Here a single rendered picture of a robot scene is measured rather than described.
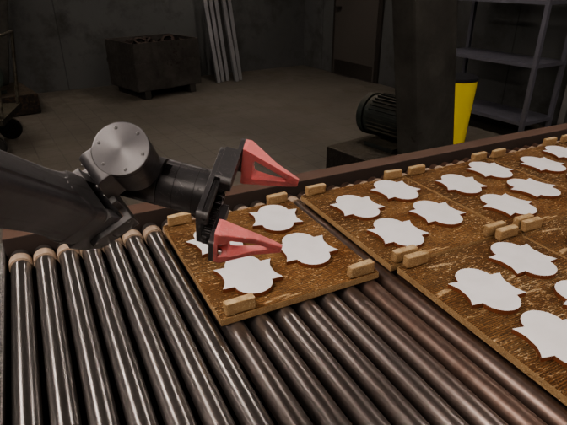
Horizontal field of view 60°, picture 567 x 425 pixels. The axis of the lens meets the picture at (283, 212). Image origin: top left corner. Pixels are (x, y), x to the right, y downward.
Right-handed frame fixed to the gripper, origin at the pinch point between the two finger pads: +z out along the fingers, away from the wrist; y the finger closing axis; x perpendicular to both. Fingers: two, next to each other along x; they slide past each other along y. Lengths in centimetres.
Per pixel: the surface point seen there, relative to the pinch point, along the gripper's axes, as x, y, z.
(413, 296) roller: 37.8, 13.4, 28.7
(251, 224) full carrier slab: 55, 31, -7
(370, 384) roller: 28.3, -8.5, 19.8
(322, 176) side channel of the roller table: 66, 60, 8
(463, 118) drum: 255, 318, 136
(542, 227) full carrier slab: 45, 44, 62
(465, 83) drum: 226, 331, 125
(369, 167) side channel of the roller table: 68, 70, 22
